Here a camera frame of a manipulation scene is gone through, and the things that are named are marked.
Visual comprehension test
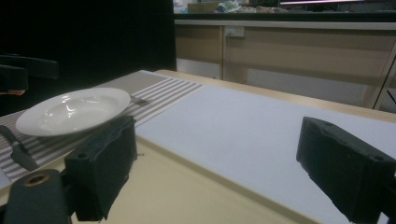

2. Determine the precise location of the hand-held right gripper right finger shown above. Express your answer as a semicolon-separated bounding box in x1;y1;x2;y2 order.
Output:
295;116;396;224

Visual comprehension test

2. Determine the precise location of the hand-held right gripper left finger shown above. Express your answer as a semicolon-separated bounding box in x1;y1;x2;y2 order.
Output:
64;115;138;222

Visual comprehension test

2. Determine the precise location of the white deep plate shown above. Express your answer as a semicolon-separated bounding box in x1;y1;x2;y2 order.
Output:
15;87;132;138

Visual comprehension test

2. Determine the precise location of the beige plastic tray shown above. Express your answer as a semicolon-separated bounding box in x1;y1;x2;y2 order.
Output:
0;135;325;224

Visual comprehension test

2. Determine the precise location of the silver fork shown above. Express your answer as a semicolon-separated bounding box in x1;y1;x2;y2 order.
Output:
130;94;150;106

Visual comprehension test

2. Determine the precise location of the black curtain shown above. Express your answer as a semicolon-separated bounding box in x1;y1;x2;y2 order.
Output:
0;0;177;117

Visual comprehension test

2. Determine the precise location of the black tripod stand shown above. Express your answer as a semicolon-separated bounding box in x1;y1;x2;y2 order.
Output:
373;64;396;110

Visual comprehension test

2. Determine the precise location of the grey striped placemat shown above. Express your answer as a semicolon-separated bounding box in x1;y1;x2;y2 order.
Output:
0;70;205;183

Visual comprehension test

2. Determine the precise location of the light wooden desk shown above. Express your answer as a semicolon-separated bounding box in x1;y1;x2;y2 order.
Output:
173;12;396;110

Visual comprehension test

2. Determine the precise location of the monitor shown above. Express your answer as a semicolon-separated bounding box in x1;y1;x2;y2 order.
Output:
278;0;396;7

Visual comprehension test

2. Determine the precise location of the cardboard box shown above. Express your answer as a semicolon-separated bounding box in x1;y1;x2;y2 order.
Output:
186;2;225;14

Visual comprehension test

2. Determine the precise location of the white power socket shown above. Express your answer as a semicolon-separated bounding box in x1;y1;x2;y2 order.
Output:
224;25;246;38

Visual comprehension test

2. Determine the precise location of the crumpled plastic bag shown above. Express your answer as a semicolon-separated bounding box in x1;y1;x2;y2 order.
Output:
215;0;242;14

